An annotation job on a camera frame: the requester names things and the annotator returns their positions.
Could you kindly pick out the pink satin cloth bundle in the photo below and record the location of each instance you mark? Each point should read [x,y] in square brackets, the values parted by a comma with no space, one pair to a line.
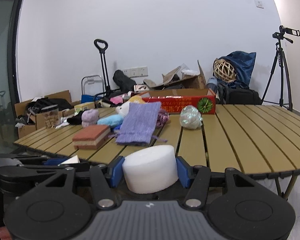
[163,118]

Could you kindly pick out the silver folding step stool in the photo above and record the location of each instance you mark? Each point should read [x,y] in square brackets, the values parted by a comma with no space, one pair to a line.
[90,86]

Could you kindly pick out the white plush toy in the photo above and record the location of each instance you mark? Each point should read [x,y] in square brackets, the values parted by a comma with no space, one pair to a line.
[123,109]

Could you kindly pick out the black rolled bag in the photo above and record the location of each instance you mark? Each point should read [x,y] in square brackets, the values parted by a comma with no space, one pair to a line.
[124,82]

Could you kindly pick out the black luggage bag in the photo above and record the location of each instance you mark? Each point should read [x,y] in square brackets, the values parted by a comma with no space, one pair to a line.
[237,96]

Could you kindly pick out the lilac fuzzy slipper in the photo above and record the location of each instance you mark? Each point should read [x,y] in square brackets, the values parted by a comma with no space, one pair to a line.
[90,117]

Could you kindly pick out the cardboard box with black clothes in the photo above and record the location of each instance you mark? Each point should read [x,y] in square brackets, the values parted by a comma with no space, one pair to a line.
[31,114]

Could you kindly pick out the black camera tripod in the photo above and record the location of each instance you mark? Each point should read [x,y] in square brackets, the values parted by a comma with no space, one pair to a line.
[285,98]

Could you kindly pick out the white wall socket strip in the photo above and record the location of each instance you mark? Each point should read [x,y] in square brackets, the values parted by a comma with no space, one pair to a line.
[136,71]

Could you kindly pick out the yellow plush toy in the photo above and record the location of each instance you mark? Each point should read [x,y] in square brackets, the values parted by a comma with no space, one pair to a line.
[136,99]

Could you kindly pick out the blue water bottle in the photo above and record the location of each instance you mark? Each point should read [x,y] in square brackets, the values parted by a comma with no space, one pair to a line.
[212,83]

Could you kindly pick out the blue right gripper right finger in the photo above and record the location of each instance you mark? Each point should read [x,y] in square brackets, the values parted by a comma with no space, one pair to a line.
[184,172]

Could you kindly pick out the dark glass door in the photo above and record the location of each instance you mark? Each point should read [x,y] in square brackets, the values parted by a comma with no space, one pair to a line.
[9,19]

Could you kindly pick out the clear jar with black lid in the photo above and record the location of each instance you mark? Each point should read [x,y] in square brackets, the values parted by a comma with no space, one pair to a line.
[51,116]

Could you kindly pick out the yellow small carton box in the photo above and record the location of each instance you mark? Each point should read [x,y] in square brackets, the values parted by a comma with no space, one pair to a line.
[84,106]

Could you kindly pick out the blue fabric bag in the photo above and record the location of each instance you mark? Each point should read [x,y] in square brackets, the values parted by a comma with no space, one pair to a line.
[243,64]

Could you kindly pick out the woven rattan ball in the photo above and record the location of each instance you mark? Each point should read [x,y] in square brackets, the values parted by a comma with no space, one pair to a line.
[224,70]

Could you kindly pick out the light blue plush toy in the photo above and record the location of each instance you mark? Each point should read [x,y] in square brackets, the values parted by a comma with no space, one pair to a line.
[111,121]

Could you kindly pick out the iridescent wrap ball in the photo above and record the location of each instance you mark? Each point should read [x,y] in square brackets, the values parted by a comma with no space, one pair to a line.
[190,118]

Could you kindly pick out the white wall switch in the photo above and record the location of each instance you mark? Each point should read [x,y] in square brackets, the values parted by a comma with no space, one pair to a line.
[259,4]

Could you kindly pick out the folding slatted camping table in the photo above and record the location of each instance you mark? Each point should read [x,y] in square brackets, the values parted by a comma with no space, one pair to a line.
[261,141]

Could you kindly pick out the black trolley handle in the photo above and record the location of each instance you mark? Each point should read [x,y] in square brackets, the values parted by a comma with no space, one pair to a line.
[102,46]

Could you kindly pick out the red fruit cardboard box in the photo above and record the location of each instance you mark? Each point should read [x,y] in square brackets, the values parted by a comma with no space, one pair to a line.
[174,100]

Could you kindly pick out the open brown cardboard box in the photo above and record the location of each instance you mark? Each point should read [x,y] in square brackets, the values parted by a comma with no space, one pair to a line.
[180,78]

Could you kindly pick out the red and tan sponge block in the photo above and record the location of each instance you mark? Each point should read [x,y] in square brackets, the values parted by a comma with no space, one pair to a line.
[91,137]

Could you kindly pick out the white foam cylinder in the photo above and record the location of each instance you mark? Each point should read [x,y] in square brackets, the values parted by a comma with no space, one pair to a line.
[151,169]

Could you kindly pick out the black glove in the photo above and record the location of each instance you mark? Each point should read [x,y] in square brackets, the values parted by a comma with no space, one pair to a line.
[76,119]

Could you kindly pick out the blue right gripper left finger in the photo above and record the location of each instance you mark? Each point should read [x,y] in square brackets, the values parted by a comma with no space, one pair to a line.
[115,171]

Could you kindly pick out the purple knitted pouch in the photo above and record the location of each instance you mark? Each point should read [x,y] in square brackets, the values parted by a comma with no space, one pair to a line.
[139,125]

